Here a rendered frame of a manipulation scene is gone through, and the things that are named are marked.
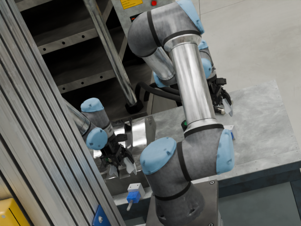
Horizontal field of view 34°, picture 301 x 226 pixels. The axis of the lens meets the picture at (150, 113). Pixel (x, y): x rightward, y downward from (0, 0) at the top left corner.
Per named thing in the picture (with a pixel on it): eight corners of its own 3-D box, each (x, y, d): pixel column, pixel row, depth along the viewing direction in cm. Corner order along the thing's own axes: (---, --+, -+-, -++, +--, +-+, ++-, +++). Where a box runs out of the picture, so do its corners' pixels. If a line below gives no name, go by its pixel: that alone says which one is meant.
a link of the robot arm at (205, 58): (186, 86, 188) (186, 74, 197) (214, 78, 185) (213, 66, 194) (179, 68, 184) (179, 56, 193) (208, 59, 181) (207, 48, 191)
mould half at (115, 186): (149, 186, 209) (138, 161, 203) (93, 201, 214) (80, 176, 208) (156, 125, 252) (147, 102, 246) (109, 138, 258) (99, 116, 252)
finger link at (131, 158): (127, 167, 196) (113, 151, 194) (128, 164, 198) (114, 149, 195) (135, 162, 194) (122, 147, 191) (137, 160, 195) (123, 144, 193)
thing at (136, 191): (135, 215, 196) (131, 204, 193) (124, 215, 198) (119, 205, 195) (145, 192, 206) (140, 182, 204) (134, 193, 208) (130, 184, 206)
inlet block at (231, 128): (229, 153, 209) (225, 142, 207) (218, 153, 212) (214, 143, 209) (237, 134, 219) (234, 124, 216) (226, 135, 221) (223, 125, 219)
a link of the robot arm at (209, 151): (192, 184, 146) (155, 19, 162) (242, 171, 143) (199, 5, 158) (183, 180, 135) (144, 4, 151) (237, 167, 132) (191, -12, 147)
